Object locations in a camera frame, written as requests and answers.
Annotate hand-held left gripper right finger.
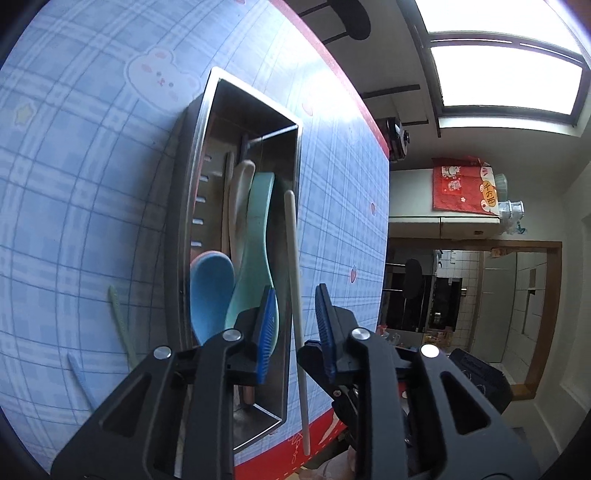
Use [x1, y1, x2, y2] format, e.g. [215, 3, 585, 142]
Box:
[315, 283, 541, 480]

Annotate red printed cloth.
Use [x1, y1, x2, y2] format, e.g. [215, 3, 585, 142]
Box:
[431, 157, 499, 215]

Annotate green spoon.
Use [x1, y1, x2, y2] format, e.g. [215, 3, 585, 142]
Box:
[225, 172, 280, 352]

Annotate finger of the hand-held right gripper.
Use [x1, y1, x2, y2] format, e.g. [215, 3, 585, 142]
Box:
[297, 339, 356, 457]

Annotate white fridge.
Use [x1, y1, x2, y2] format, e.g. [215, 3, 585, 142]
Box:
[388, 215, 502, 241]

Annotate blue spoon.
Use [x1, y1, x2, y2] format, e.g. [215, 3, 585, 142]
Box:
[189, 251, 236, 344]

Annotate clear plastic containers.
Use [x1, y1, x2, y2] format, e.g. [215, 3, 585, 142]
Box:
[496, 200, 527, 234]

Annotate blue chopstick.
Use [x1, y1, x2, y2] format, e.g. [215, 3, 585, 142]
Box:
[68, 353, 95, 407]

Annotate beige chopstick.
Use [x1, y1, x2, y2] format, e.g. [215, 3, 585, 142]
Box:
[222, 150, 236, 252]

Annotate black oven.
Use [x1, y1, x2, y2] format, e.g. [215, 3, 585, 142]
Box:
[385, 263, 462, 333]

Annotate rice cooker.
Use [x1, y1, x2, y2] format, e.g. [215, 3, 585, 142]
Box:
[376, 117, 411, 161]

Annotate white spoon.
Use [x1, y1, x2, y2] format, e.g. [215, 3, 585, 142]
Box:
[228, 158, 256, 264]

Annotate stainless steel utensil holder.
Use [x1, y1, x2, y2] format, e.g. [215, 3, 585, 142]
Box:
[164, 67, 304, 455]

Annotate wooden door frame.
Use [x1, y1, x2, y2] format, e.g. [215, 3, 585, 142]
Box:
[388, 240, 561, 400]

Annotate person's right hand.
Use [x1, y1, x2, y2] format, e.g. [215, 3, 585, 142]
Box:
[318, 450, 358, 480]

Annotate dark framed window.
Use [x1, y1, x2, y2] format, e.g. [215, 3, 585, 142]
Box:
[397, 0, 591, 137]

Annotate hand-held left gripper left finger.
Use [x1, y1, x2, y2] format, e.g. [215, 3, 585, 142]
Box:
[51, 285, 278, 480]

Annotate green chopstick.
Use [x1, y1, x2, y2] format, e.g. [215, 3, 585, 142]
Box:
[108, 285, 138, 367]

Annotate black round chair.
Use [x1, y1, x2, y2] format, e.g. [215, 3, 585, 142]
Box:
[295, 0, 372, 44]
[383, 258, 423, 301]

